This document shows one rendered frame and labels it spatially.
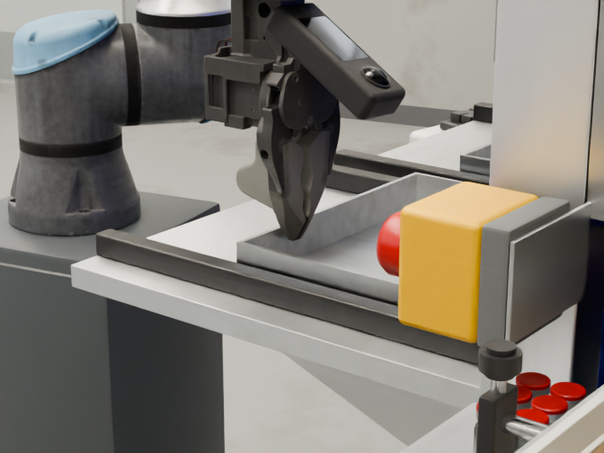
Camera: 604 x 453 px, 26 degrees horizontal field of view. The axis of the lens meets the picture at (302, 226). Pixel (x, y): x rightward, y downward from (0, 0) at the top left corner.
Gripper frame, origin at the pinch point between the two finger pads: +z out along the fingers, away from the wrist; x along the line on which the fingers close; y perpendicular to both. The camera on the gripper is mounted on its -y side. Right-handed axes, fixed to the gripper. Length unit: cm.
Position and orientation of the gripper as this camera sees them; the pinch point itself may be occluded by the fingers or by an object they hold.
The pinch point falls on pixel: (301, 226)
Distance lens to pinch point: 107.0
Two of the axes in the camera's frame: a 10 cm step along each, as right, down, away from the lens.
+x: -6.1, 2.5, -7.5
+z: 0.0, 9.5, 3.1
